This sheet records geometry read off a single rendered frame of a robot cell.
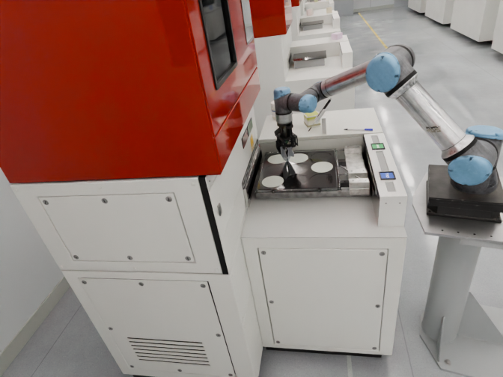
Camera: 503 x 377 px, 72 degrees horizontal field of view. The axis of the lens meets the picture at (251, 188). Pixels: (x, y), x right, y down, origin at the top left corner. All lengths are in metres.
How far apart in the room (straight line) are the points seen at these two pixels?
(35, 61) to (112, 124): 0.24
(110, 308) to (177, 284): 0.38
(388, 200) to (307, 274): 0.45
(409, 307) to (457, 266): 0.59
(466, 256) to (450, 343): 0.59
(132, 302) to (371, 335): 1.07
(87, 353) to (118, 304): 0.82
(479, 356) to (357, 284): 0.80
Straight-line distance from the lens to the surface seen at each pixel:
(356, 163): 1.70
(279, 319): 1.74
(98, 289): 1.58
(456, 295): 1.85
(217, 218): 1.11
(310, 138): 1.80
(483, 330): 2.12
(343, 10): 13.88
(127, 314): 1.63
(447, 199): 1.46
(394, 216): 1.39
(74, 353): 2.43
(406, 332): 2.13
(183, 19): 0.88
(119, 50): 0.97
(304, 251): 1.40
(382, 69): 1.25
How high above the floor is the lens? 1.70
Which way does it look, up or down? 32 degrees down
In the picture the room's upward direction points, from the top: 9 degrees counter-clockwise
